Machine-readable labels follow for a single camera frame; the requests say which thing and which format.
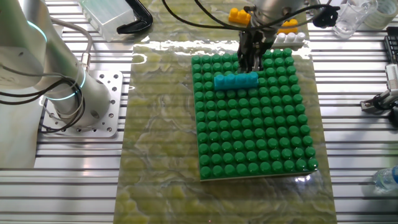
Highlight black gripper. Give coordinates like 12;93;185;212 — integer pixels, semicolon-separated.
238;29;271;75

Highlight teal four-stud block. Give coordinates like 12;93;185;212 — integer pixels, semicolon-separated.
213;71;259;91

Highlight white four-stud block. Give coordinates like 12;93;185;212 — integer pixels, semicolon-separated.
273;32;307;47

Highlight yellow-orange four-stud block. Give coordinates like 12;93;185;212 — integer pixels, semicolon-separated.
277;18;299;35
228;7;252;26

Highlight green studded baseplate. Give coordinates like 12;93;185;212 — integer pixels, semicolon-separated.
191;48;320;182

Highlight clear glass cup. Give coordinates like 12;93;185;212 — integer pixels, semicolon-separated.
332;0;379;40

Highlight green marble pattern mat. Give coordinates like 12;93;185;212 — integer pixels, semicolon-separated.
113;0;338;224

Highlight black keyboard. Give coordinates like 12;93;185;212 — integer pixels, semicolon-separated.
384;26;398;65

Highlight clear tape roll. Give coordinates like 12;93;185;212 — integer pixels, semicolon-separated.
363;0;398;30

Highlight translucent plastic box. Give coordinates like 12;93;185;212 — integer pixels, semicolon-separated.
77;0;136;43

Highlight clear water bottle blue cap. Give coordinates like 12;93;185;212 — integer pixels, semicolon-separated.
373;165;398;193

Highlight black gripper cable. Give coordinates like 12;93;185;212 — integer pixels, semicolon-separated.
161;0;340;32

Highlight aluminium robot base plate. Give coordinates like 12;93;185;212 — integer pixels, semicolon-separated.
40;70;124;138

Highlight grey base cable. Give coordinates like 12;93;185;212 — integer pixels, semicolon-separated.
49;17;94;73

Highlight black base cables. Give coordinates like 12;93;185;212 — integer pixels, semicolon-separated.
0;63;87;133

